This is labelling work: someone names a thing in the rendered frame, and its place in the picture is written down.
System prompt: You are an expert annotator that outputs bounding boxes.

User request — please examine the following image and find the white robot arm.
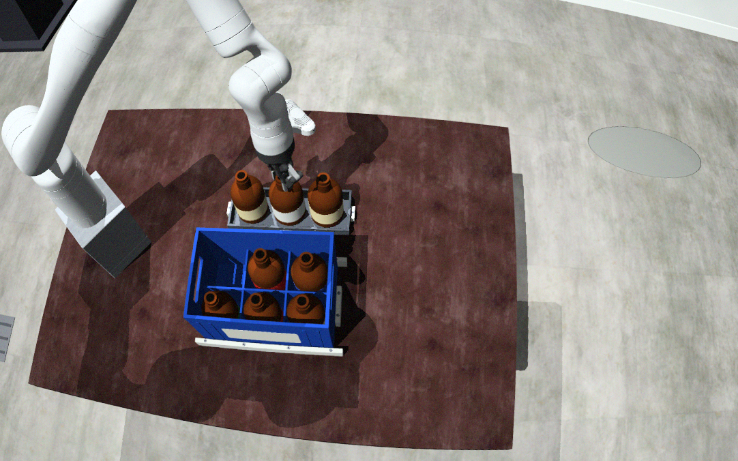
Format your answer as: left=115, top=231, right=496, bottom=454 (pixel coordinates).
left=1, top=0, right=316, bottom=228

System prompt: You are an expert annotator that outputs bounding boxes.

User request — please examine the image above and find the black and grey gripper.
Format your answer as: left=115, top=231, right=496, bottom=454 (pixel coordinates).
left=254, top=137, right=303, bottom=192

